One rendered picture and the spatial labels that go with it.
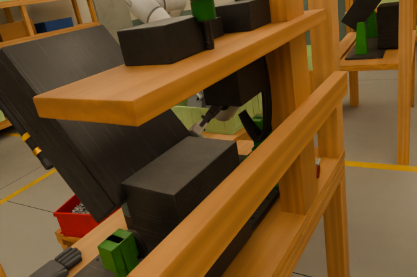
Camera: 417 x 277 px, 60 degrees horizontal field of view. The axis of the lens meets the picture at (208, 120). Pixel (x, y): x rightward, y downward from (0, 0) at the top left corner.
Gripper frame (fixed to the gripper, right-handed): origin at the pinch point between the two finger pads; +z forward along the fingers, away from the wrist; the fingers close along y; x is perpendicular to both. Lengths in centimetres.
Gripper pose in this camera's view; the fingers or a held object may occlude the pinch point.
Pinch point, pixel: (198, 130)
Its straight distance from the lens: 126.3
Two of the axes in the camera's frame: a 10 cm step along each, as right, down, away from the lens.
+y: 3.7, -5.2, -7.7
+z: -4.8, 6.0, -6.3
